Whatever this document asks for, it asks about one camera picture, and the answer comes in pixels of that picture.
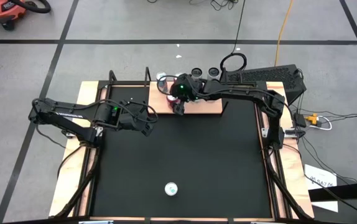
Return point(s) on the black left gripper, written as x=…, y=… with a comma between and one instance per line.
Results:
x=133, y=116

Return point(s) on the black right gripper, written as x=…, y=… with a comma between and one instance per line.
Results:
x=186, y=88

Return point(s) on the blue silver Red Bull can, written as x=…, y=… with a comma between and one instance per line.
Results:
x=171, y=188
x=160, y=76

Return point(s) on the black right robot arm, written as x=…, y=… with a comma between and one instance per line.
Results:
x=243, y=91

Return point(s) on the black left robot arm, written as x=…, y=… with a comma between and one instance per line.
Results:
x=57, y=109

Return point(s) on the Celsius Peach Vibe can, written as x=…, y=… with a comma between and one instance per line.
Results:
x=196, y=72

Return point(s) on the Celsius Tropical Vibe can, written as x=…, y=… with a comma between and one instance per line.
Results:
x=213, y=72

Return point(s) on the black table mat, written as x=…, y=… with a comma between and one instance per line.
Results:
x=212, y=171

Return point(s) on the black perforated computer case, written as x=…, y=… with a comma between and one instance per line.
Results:
x=268, y=74

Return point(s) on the black power brick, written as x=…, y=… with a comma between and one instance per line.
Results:
x=299, y=120

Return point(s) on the yellow power plug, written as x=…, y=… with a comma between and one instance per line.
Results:
x=311, y=119

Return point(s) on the white paper sheet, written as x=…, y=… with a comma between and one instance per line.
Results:
x=320, y=174

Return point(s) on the black bar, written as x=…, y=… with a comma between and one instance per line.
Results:
x=346, y=191

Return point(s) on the wooden shelf with black frame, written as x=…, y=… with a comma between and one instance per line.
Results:
x=203, y=107

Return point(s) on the black metal table frame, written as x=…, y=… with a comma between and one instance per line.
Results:
x=125, y=84

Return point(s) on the silver metal bracket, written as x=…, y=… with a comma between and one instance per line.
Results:
x=96, y=222
x=259, y=222

